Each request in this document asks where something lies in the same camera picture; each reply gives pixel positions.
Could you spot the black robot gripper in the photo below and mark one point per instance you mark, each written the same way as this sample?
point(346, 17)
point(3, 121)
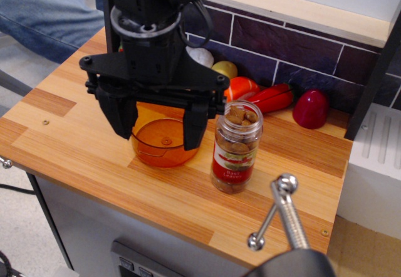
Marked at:
point(163, 75)

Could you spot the clear almond jar red label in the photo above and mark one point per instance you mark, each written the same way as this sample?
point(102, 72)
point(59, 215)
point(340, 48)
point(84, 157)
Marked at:
point(237, 136)

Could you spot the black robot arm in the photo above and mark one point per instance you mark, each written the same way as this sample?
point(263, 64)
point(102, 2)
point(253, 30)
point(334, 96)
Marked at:
point(157, 22)

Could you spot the orange transparent plastic pot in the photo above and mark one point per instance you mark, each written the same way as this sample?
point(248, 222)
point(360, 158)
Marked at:
point(158, 136)

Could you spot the white toy garlic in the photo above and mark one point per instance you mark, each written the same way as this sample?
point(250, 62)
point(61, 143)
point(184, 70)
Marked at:
point(201, 55)

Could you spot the yellow toy potato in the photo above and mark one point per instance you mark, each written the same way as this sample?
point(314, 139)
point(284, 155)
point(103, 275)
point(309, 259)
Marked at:
point(227, 68)

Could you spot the orange toy salmon slice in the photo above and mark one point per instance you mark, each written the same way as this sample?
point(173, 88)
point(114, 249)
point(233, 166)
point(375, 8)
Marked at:
point(241, 88)

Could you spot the red toy chili pepper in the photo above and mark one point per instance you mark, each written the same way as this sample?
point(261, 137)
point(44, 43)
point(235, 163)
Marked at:
point(274, 98)

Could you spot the grey toy stove cabinet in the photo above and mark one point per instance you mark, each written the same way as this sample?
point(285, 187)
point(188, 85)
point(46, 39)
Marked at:
point(96, 240)

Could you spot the person leg in jeans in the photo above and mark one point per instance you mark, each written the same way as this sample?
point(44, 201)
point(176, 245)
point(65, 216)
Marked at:
point(54, 29)

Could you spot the white toy sink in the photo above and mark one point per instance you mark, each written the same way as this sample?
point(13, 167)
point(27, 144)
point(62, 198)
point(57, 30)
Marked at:
point(371, 192)

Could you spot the metal clamp screw handle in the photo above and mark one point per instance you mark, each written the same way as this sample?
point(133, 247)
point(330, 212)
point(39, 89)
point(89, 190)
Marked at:
point(282, 189)

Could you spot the black shelf frame post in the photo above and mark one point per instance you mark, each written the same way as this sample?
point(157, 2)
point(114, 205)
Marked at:
point(376, 78)

